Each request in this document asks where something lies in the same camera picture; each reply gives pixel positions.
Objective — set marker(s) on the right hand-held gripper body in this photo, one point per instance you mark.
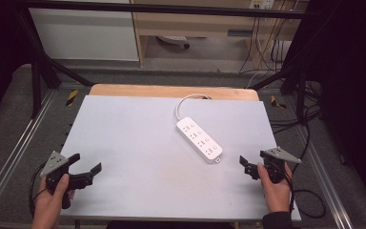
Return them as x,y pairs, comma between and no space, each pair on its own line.
281,155

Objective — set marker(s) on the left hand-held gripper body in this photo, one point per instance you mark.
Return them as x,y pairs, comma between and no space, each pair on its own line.
53,162

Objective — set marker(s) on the person's right hand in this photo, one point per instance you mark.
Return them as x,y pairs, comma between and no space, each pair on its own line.
276,192

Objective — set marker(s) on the person's left hand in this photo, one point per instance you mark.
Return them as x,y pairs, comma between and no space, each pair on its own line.
49,203

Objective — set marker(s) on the white power strip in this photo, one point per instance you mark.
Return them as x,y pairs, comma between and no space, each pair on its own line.
199,140

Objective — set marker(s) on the black metal stand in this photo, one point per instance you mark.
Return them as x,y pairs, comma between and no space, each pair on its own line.
38,79
298,81

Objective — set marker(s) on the wooden table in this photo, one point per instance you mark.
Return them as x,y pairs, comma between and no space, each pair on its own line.
171,91

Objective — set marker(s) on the white cabinet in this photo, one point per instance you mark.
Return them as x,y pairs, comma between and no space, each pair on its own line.
85,35

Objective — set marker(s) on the office chair base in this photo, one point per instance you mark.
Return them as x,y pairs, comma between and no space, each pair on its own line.
174,39

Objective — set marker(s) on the wooden desk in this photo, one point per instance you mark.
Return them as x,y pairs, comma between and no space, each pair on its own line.
203,22

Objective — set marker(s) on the aluminium rail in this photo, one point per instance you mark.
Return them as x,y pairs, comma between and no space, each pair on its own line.
325,178
12,159

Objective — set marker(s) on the white wall socket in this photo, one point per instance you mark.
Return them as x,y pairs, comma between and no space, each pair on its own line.
261,4

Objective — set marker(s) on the black metal frame bar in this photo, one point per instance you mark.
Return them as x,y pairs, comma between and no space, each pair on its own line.
171,9

